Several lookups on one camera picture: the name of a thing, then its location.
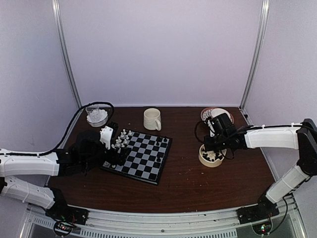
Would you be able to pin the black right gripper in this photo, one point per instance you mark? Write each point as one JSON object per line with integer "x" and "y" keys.
{"x": 208, "y": 147}

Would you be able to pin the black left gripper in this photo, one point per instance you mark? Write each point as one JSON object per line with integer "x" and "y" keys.
{"x": 121, "y": 156}

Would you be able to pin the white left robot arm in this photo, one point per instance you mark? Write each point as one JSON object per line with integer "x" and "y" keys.
{"x": 91, "y": 149}

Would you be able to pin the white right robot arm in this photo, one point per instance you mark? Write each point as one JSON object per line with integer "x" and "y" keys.
{"x": 301, "y": 137}

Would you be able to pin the cream bowl of black pieces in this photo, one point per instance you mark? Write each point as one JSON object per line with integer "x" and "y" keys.
{"x": 211, "y": 159}

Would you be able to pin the black and white chessboard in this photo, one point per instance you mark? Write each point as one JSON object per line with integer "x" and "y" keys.
{"x": 141, "y": 163}

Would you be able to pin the white ceramic cup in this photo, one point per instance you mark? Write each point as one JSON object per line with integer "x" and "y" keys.
{"x": 218, "y": 111}

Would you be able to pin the floral patterned saucer plate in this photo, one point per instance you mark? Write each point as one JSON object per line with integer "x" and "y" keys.
{"x": 206, "y": 113}

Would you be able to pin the white ribbed ceramic mug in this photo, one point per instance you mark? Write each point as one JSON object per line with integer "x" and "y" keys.
{"x": 152, "y": 119}

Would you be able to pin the clear glass cup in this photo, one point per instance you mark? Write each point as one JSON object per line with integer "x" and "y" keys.
{"x": 93, "y": 111}

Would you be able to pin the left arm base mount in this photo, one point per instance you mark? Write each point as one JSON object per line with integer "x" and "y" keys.
{"x": 66, "y": 218}

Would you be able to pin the aluminium front rail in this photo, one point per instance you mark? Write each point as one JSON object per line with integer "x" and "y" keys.
{"x": 222, "y": 223}

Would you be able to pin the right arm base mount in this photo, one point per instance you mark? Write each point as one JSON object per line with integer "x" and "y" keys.
{"x": 259, "y": 217}

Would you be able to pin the aluminium frame post right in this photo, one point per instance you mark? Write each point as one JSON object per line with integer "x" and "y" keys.
{"x": 257, "y": 52}

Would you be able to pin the aluminium frame post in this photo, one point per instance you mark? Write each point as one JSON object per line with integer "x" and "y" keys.
{"x": 65, "y": 55}
{"x": 257, "y": 52}

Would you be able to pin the aluminium frame post left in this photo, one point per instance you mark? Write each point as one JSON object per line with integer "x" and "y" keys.
{"x": 65, "y": 55}

